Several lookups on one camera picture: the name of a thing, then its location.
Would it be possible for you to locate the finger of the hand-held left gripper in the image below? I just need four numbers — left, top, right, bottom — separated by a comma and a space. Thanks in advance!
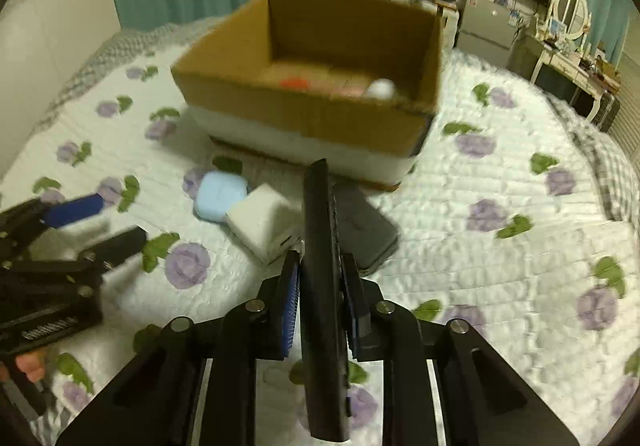
0, 193, 104, 247
10, 225, 149, 277

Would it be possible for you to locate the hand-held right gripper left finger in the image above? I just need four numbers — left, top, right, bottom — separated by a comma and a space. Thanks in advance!
55, 250, 302, 446

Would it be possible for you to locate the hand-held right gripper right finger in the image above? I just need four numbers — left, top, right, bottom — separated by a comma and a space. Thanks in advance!
341, 253, 581, 446

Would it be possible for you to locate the black remote control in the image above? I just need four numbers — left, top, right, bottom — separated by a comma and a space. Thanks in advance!
302, 158, 352, 443

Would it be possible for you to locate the brown cardboard box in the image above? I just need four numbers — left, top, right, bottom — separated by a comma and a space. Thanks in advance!
171, 0, 445, 192

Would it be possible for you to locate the person's left hand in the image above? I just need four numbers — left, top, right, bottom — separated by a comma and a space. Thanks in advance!
14, 347, 51, 383

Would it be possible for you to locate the dark grey flat case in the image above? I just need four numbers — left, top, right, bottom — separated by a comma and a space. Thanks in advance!
332, 181, 401, 277

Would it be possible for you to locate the white charger block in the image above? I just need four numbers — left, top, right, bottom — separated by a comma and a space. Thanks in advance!
224, 184, 304, 266

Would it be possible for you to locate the light blue earbuds case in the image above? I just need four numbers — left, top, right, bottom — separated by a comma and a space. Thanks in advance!
194, 171, 249, 224

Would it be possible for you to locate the white floral quilt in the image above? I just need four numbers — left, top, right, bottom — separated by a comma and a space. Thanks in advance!
0, 26, 640, 446

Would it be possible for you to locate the pink item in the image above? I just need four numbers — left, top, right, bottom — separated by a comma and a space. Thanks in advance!
340, 77, 371, 98

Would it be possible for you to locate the white ball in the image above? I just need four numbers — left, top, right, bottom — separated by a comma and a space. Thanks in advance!
365, 79, 397, 100

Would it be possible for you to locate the grey checked bed sheet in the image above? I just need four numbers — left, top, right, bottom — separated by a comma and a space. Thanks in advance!
547, 91, 640, 227

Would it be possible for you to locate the grey mini fridge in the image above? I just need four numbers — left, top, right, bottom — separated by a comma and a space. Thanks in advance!
456, 0, 527, 68

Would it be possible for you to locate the white vanity table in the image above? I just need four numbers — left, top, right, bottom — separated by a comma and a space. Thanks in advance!
529, 45, 622, 123

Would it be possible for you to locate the white oval vanity mirror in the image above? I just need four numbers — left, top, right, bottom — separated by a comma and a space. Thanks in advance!
551, 0, 592, 52

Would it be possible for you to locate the teal side curtain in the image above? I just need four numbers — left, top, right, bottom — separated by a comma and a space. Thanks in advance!
564, 0, 637, 77

